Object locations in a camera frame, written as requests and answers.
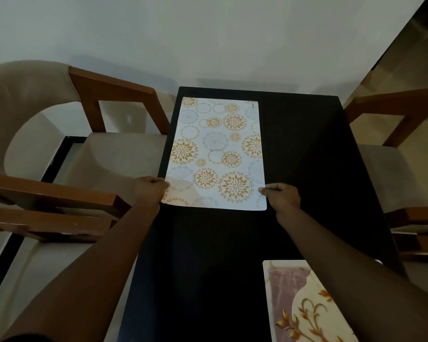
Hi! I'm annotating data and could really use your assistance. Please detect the white floral circle placemat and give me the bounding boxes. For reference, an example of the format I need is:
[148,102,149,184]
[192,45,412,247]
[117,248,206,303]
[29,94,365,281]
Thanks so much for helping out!
[160,97,268,211]

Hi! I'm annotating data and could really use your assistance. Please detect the pink gold leaf placemat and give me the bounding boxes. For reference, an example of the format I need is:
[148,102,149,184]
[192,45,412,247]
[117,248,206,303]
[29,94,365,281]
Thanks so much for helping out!
[263,260,359,342]

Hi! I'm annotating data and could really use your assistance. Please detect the wooden chair beige cushion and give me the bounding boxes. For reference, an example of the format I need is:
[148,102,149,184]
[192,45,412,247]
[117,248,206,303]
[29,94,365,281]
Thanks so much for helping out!
[344,87,428,214]
[0,60,172,196]
[384,207,428,262]
[0,174,138,342]

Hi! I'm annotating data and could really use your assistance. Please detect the person's right hand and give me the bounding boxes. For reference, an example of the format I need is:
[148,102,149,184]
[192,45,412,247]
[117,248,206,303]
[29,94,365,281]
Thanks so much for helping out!
[258,183,302,217]

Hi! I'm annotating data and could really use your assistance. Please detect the person's right forearm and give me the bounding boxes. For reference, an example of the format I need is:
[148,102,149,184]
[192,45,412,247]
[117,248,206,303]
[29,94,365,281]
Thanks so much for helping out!
[275,206,428,342]

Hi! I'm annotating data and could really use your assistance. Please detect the person's left hand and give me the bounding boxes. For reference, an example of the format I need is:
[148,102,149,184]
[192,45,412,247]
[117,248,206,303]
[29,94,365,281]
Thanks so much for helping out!
[134,176,170,207]

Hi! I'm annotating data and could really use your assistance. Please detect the person's left forearm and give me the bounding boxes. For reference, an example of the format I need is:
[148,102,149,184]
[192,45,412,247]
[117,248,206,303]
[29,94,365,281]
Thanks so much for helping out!
[0,201,161,342]

